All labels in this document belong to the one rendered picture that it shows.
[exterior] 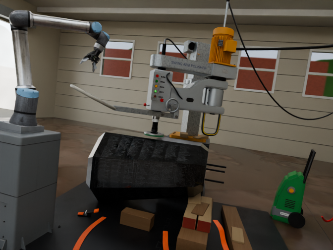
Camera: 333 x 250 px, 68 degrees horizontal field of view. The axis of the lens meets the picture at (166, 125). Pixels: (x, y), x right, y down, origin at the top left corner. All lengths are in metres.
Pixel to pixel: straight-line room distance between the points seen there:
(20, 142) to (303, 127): 7.91
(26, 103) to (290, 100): 7.66
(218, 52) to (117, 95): 7.18
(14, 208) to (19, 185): 0.17
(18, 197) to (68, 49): 9.43
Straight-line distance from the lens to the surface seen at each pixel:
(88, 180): 2.70
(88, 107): 10.31
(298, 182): 3.16
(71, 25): 2.26
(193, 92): 2.66
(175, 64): 2.60
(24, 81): 2.30
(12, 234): 2.19
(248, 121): 8.50
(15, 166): 2.00
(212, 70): 2.74
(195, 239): 2.22
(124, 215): 2.48
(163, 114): 2.61
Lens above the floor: 1.21
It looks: 5 degrees down
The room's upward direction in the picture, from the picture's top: 7 degrees clockwise
